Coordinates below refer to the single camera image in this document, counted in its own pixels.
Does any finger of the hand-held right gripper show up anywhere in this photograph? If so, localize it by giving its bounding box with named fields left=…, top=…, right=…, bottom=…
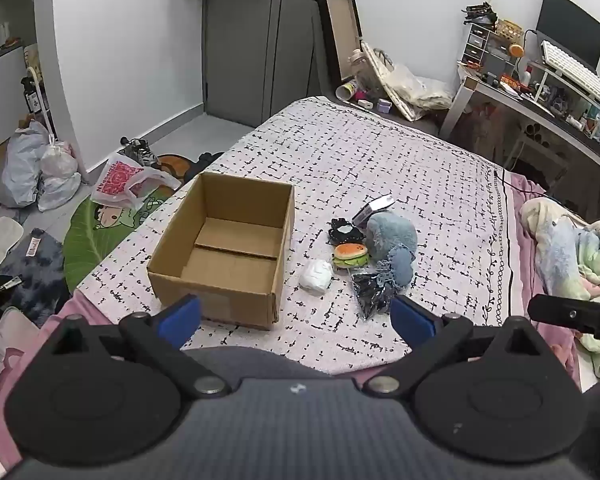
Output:
left=527, top=294, right=600, bottom=342

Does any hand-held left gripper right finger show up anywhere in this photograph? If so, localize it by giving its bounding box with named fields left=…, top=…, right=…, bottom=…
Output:
left=364, top=294, right=556, bottom=395

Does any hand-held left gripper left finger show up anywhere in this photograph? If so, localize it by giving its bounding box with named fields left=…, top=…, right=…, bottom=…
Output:
left=41, top=294, right=232, bottom=397

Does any black patterned plastic packet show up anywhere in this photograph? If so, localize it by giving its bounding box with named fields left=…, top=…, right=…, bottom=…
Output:
left=351, top=267, right=397, bottom=321

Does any brown cardboard box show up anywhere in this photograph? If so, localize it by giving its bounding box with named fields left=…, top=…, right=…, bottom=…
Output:
left=146, top=171, right=296, bottom=331

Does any blue plush toy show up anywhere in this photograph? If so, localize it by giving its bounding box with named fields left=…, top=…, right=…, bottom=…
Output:
left=364, top=211, right=418, bottom=291

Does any burger plush toy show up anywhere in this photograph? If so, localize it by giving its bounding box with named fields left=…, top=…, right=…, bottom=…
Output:
left=333, top=243, right=370, bottom=270

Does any white round pouch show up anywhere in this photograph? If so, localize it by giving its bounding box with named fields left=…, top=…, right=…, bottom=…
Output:
left=300, top=259, right=334, bottom=295

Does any black lace scrunchie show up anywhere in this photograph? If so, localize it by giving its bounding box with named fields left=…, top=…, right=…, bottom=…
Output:
left=328, top=217, right=365, bottom=247

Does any pastel fleece blanket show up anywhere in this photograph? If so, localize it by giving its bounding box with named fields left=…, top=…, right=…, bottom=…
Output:
left=520, top=197, right=600, bottom=378

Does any green leaf floor mat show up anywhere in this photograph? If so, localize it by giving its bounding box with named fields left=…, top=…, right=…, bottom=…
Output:
left=62, top=180, right=181, bottom=293

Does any red and white plastic bag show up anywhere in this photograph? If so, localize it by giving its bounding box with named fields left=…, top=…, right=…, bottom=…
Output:
left=90, top=157, right=181, bottom=208

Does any black and orange rug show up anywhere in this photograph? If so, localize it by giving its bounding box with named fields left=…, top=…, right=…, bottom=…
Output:
left=157, top=152, right=226, bottom=186

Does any grey tie-dye cloth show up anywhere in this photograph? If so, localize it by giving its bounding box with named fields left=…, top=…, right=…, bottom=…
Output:
left=0, top=230, right=66, bottom=326

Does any white black-flecked bedspread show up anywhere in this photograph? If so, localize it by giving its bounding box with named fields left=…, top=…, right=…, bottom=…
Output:
left=75, top=96, right=520, bottom=376

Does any black sneaker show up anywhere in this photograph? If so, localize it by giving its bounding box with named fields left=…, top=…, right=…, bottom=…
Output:
left=119, top=137, right=160, bottom=167

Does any white desk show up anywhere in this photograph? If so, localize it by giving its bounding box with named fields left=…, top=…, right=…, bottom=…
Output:
left=440, top=67, right=600, bottom=221

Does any grey plastic bag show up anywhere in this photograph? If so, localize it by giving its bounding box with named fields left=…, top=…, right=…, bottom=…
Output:
left=1, top=122, right=51, bottom=208

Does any cream cloth bag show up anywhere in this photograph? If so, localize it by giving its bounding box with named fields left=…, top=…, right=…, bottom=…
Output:
left=380, top=62, right=453, bottom=111

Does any white monitor riser shelf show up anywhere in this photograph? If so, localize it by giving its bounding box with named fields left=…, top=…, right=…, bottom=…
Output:
left=525, top=60, right=600, bottom=117

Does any white keyboard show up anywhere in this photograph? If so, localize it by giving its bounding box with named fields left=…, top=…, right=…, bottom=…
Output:
left=540, top=40, right=600, bottom=108

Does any dark grey door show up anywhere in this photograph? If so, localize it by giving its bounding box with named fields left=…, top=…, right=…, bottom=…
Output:
left=202, top=0, right=338, bottom=128

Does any small drawer organizer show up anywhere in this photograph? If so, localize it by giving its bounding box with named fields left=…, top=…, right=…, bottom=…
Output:
left=462, top=22, right=496, bottom=67

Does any white kitchen cabinet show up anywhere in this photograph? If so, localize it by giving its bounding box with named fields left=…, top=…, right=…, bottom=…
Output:
left=0, top=0, right=37, bottom=161

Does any black monitor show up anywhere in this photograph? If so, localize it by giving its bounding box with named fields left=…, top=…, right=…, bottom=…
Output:
left=536, top=0, right=600, bottom=72

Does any woven basket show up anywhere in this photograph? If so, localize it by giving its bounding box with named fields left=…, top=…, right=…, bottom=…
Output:
left=495, top=19, right=524, bottom=41

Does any black cable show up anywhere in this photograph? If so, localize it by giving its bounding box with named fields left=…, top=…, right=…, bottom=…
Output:
left=492, top=167, right=551, bottom=196

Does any black picture frame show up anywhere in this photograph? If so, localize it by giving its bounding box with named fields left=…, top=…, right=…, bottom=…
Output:
left=312, top=0, right=365, bottom=86

